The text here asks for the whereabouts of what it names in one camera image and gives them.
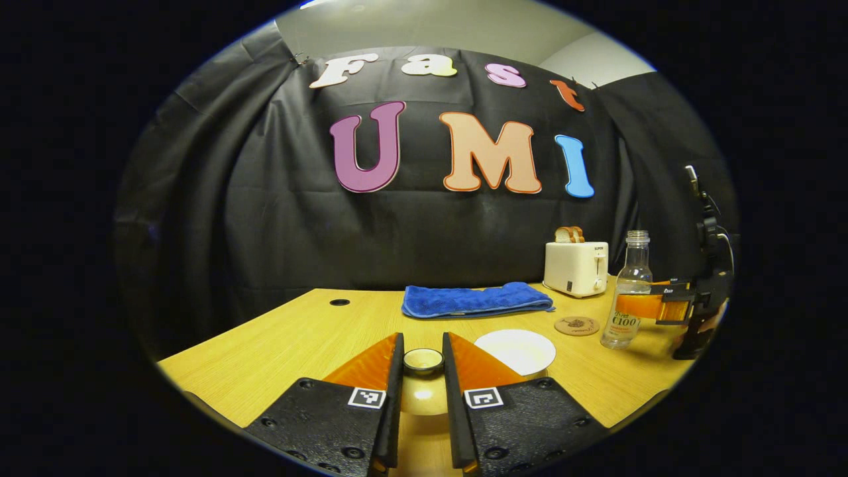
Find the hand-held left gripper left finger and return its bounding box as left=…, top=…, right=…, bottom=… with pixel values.
left=244, top=333, right=405, bottom=476

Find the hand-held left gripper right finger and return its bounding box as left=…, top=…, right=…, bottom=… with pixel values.
left=443, top=333, right=607, bottom=474

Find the clear glass water bottle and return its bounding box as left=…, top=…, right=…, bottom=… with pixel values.
left=600, top=231, right=653, bottom=350

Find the cream ceramic teacup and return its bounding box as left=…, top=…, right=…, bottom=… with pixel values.
left=474, top=329, right=557, bottom=377

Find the round cork coaster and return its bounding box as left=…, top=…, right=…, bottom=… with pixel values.
left=555, top=316, right=600, bottom=337

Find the white toaster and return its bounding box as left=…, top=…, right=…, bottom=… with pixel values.
left=543, top=241, right=609, bottom=298

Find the blue towel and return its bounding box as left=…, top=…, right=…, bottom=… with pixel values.
left=401, top=282, right=555, bottom=319

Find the black backdrop cloth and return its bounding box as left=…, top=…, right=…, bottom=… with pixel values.
left=113, top=23, right=739, bottom=362

